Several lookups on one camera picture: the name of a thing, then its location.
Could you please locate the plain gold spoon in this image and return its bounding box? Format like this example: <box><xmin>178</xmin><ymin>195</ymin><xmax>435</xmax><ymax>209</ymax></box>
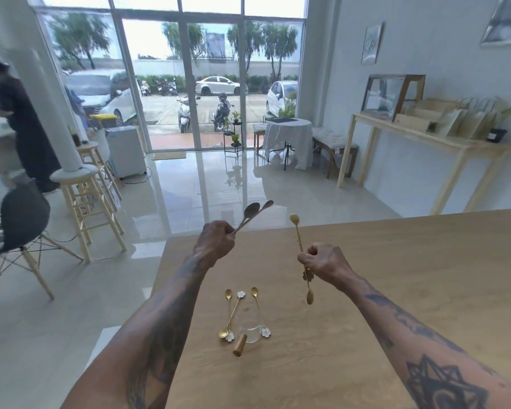
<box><xmin>235</xmin><ymin>200</ymin><xmax>275</xmax><ymax>233</ymax></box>

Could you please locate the white hatchback car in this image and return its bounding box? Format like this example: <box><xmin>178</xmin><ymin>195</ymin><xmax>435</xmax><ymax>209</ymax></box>
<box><xmin>267</xmin><ymin>80</ymin><xmax>299</xmax><ymax>116</ymax></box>

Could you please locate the bin with yellow lid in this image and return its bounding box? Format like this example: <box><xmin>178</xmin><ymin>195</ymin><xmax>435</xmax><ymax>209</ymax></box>
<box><xmin>89</xmin><ymin>114</ymin><xmax>118</xmax><ymax>129</ymax></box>

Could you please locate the row of beige paper bags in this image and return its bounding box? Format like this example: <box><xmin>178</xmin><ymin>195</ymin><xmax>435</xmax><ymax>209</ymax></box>
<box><xmin>434</xmin><ymin>96</ymin><xmax>511</xmax><ymax>141</ymax></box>

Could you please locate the person's right hand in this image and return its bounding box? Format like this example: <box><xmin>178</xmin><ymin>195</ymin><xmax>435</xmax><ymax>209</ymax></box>
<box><xmin>297</xmin><ymin>243</ymin><xmax>359</xmax><ymax>294</ymax></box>

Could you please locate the light wooden console table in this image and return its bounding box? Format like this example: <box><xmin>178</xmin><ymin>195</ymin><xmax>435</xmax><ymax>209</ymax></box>
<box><xmin>337</xmin><ymin>113</ymin><xmax>511</xmax><ymax>216</ymax></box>

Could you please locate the dark metal spoon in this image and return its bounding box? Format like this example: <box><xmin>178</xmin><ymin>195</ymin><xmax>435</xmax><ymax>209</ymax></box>
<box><xmin>232</xmin><ymin>203</ymin><xmax>261</xmax><ymax>235</ymax></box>

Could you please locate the wooden bench with grey cushion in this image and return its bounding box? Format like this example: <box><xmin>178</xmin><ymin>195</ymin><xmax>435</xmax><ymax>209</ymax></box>
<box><xmin>313</xmin><ymin>128</ymin><xmax>359</xmax><ymax>180</ymax></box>

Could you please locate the person's left hand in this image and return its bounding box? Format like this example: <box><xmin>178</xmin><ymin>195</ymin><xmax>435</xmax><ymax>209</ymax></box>
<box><xmin>192</xmin><ymin>220</ymin><xmax>237</xmax><ymax>269</ymax></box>

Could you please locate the dark scooter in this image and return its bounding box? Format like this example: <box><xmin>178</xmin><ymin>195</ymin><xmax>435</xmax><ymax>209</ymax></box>
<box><xmin>211</xmin><ymin>93</ymin><xmax>235</xmax><ymax>132</ymax></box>

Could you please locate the black metal plant stand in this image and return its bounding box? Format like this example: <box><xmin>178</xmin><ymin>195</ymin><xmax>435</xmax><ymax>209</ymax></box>
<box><xmin>224</xmin><ymin>130</ymin><xmax>244</xmax><ymax>159</ymax></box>

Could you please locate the small framed wall picture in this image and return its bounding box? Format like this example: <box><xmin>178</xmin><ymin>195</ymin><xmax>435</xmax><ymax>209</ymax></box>
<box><xmin>361</xmin><ymin>23</ymin><xmax>384</xmax><ymax>65</ymax></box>

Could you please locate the white sedan car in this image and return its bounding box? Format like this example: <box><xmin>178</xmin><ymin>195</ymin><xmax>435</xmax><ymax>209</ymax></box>
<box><xmin>195</xmin><ymin>76</ymin><xmax>242</xmax><ymax>97</ymax></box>

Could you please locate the person's left forearm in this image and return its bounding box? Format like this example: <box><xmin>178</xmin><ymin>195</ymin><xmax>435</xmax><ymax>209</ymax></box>
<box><xmin>61</xmin><ymin>251</ymin><xmax>222</xmax><ymax>409</ymax></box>

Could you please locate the clear glass cup wooden handle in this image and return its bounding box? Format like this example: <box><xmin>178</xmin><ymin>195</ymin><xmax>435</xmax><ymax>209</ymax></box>
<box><xmin>232</xmin><ymin>308</ymin><xmax>263</xmax><ymax>357</ymax></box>

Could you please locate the white air cooler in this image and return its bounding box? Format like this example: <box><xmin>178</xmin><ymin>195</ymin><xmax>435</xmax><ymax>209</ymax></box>
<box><xmin>106</xmin><ymin>126</ymin><xmax>148</xmax><ymax>179</ymax></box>

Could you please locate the wooden stool with white seat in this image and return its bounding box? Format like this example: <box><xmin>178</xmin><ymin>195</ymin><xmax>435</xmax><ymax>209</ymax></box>
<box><xmin>50</xmin><ymin>164</ymin><xmax>128</xmax><ymax>264</ymax></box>
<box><xmin>74</xmin><ymin>141</ymin><xmax>123</xmax><ymax>201</ymax></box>

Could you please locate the white van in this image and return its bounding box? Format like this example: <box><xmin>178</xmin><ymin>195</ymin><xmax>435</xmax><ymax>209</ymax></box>
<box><xmin>64</xmin><ymin>69</ymin><xmax>144</xmax><ymax>126</ymax></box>

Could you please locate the round table with white cloth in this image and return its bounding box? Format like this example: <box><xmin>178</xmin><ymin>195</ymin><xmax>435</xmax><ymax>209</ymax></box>
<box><xmin>264</xmin><ymin>118</ymin><xmax>314</xmax><ymax>171</ymax></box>

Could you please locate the wooden framed glass display case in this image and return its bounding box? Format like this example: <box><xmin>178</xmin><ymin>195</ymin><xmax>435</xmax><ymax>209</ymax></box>
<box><xmin>361</xmin><ymin>74</ymin><xmax>426</xmax><ymax>123</ymax></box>

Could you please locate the black chair with wooden legs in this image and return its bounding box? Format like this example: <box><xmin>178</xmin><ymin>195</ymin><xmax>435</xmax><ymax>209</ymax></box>
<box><xmin>0</xmin><ymin>179</ymin><xmax>84</xmax><ymax>305</ymax></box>

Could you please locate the person's right forearm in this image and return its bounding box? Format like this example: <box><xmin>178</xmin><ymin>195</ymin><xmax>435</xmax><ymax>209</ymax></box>
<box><xmin>338</xmin><ymin>272</ymin><xmax>511</xmax><ymax>409</ymax></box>

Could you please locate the small wooden stool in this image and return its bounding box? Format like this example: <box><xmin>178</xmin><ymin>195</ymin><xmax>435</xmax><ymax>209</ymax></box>
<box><xmin>253</xmin><ymin>122</ymin><xmax>268</xmax><ymax>152</ymax></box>

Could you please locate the white scooter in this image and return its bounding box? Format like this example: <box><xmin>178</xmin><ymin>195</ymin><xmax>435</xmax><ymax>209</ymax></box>
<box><xmin>176</xmin><ymin>94</ymin><xmax>201</xmax><ymax>133</ymax></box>

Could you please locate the large framed wall picture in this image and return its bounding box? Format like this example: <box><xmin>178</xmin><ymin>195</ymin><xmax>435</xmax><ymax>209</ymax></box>
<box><xmin>480</xmin><ymin>0</ymin><xmax>511</xmax><ymax>47</ymax></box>

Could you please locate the light wooden box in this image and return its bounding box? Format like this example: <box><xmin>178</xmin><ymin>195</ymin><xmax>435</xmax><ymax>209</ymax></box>
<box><xmin>393</xmin><ymin>100</ymin><xmax>452</xmax><ymax>133</ymax></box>

